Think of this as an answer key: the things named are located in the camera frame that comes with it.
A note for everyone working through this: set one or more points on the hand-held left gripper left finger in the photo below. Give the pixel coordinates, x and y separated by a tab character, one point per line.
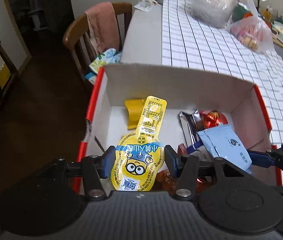
109	160

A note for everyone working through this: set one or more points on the small yellow snack packet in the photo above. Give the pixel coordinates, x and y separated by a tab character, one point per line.
134	112

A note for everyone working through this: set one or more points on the white cardboard box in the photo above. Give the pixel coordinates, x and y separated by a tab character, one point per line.
169	85

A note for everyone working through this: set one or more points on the wooden chair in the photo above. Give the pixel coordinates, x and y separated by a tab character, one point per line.
79	30

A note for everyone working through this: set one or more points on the juice bottle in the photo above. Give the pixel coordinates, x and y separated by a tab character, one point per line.
268	12

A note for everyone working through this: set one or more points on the white paper packet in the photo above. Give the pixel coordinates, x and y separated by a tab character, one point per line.
145	3

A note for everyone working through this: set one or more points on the pink towel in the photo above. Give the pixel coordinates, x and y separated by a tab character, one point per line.
104	27

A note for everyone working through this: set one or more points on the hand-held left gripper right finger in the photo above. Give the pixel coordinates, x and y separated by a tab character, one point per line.
170	158

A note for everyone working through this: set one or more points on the silver foil snack packet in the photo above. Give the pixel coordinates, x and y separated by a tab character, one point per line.
191	127

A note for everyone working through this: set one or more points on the large red snack bag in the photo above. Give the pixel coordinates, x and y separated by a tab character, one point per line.
167	180

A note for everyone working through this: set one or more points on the shiny red foil packet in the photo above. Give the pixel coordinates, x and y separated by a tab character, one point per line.
212	117

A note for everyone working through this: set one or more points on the floral seat cushion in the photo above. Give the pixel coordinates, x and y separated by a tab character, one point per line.
105	60

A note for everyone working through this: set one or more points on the yellow cartoon jelly packet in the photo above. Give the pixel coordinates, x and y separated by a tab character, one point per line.
139	155

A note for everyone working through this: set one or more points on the clear plastic bag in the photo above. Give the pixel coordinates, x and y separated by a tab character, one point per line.
211	5

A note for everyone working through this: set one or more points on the light blue snack packet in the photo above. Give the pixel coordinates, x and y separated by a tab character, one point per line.
221	145

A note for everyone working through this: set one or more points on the orange folding container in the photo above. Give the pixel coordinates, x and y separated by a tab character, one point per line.
241	13

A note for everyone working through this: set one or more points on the pink plastic bag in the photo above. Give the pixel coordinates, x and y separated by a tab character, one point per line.
254	32

